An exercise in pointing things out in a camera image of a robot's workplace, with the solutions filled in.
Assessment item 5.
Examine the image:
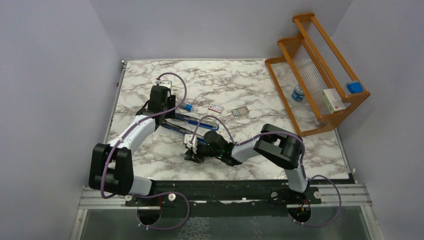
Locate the orange wooden tiered rack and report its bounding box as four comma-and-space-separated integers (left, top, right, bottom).
265, 12, 371, 137

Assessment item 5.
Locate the white red carton box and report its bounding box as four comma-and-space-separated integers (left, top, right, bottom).
322, 88, 346, 114

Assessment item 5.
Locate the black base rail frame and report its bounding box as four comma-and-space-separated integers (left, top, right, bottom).
78, 180, 373, 218

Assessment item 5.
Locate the blue black stapler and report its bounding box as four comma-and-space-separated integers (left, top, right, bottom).
174, 113, 220, 131

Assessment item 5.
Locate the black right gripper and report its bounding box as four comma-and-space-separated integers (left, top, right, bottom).
184, 142, 222, 164

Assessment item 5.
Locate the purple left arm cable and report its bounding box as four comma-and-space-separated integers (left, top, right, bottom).
99, 72, 191, 232

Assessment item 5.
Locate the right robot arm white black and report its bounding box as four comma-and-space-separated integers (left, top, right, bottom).
183, 123, 310, 204

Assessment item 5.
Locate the blue lidded small jar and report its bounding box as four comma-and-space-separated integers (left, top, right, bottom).
291, 84, 305, 102

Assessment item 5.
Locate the grey blue small cylinder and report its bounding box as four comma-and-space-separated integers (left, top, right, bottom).
183, 104, 193, 112

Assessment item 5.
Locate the staple box tray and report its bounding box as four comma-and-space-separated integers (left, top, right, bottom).
232, 106, 249, 116

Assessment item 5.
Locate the red white staple box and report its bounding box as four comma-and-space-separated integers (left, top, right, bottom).
208, 103, 224, 113

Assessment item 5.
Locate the blue block on rack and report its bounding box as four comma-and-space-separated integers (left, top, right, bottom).
346, 81, 364, 94

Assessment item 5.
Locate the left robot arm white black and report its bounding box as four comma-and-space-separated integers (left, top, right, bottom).
88, 85, 176, 206

